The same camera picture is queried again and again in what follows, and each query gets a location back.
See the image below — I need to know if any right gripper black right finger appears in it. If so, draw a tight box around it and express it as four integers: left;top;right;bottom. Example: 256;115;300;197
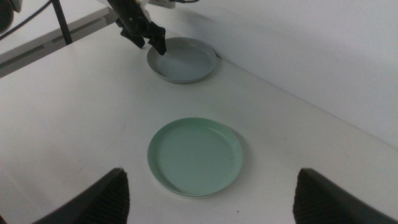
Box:
292;167;398;224

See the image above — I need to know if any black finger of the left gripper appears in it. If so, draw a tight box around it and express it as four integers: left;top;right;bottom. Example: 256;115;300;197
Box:
145;22;167;57
120;27;146;50

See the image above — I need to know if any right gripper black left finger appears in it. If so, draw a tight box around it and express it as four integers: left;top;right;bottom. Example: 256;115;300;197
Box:
30;167;131;224

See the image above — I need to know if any grey shallow bowl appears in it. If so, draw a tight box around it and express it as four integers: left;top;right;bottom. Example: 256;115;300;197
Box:
146;37;218;85

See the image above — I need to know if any pale green shallow bowl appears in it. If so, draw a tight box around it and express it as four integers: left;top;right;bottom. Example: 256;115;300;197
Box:
147;117;244;197

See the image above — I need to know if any black metal pole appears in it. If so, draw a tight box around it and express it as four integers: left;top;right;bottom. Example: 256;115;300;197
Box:
51;0;73;46

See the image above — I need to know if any long black cable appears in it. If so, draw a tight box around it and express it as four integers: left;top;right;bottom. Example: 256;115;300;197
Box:
0;0;53;41

